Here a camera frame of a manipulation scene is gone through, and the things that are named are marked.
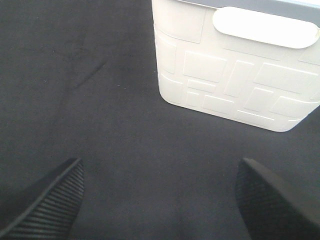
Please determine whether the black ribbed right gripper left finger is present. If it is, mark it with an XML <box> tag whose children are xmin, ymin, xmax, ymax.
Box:
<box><xmin>0</xmin><ymin>158</ymin><xmax>85</xmax><ymax>240</ymax></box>

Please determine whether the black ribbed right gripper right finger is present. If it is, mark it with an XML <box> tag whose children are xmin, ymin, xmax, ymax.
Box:
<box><xmin>235</xmin><ymin>158</ymin><xmax>320</xmax><ymax>240</ymax></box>

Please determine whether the cream white plastic basket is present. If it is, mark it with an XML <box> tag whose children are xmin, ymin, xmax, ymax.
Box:
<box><xmin>151</xmin><ymin>0</ymin><xmax>320</xmax><ymax>132</ymax></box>

